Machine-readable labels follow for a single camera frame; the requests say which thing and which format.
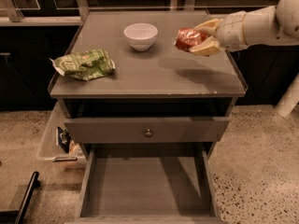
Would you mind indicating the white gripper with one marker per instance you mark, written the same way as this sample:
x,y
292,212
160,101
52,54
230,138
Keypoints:
x,y
231,31

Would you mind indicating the red coke can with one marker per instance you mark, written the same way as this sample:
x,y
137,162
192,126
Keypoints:
x,y
188,38

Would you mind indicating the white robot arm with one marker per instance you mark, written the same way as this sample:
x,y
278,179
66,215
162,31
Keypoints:
x,y
271,26

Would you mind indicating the grey top drawer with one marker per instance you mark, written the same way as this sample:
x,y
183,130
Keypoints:
x,y
132,130

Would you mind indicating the round metal drawer knob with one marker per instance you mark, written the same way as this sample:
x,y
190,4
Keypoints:
x,y
148,133

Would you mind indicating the grey open middle drawer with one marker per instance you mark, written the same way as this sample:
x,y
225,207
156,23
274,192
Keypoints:
x,y
155,185

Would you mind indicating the white ceramic bowl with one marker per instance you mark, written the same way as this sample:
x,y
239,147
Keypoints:
x,y
140,36

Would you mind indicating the grey wooden cabinet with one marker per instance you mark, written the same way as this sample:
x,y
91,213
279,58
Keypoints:
x,y
161,82

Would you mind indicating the white table leg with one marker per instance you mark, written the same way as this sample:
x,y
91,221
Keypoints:
x,y
289,99

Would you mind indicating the green chip bag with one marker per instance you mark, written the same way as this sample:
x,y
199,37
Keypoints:
x,y
85,65

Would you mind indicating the dark snack packet in bin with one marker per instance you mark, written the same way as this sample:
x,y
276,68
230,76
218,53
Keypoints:
x,y
63,139

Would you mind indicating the clear plastic storage bin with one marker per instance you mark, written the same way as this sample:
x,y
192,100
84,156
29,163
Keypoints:
x,y
49,149

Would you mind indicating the black chair frame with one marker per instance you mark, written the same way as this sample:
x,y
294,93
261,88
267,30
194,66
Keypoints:
x,y
17,216

